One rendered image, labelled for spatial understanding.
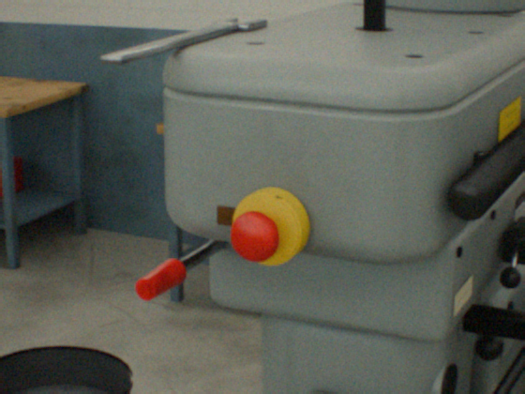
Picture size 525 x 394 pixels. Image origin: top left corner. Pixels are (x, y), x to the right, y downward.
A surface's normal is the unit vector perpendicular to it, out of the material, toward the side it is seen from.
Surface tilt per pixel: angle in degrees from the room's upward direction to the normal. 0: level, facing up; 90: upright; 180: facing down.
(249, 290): 90
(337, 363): 90
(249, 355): 0
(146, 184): 90
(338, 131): 90
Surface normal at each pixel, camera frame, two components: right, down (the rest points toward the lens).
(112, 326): 0.00, -0.96
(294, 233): -0.43, 0.25
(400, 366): 0.04, 0.29
